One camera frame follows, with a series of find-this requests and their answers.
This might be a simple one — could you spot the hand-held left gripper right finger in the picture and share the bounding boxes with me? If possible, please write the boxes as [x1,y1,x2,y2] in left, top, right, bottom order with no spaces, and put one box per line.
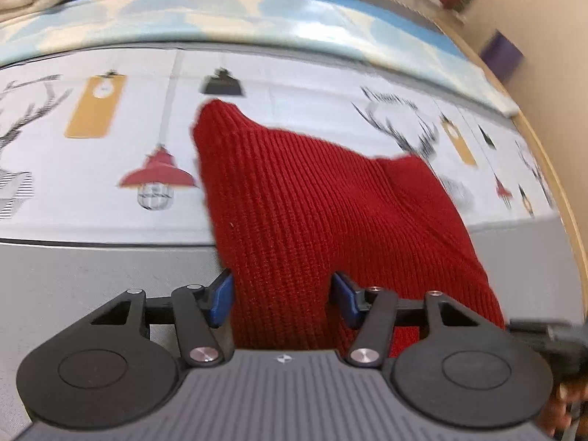
[331,272,484,369]

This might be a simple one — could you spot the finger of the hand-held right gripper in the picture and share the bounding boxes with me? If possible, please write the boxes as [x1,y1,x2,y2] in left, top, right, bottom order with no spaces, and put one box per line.
[508,319,552,338]

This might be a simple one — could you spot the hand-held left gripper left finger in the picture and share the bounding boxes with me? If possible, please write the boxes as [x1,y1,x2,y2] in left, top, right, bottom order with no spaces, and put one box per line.
[89,269,233,369]

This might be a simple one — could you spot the red knit sweater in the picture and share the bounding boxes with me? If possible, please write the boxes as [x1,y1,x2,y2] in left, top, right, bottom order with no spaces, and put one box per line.
[192,98,506,359]

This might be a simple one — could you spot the person's right hand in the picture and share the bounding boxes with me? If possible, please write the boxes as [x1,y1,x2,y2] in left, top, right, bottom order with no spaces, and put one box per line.
[537,374,588,439]

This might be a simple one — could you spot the purple box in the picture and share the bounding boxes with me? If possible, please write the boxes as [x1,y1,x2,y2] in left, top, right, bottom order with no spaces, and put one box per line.
[479,31,525,81]

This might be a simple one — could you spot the light blue quilt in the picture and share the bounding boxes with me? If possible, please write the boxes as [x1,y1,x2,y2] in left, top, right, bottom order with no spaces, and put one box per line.
[0,0,522,118]

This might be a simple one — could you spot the wooden bed rail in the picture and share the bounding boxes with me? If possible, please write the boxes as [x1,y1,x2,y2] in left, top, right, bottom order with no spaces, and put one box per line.
[441,23,588,313]

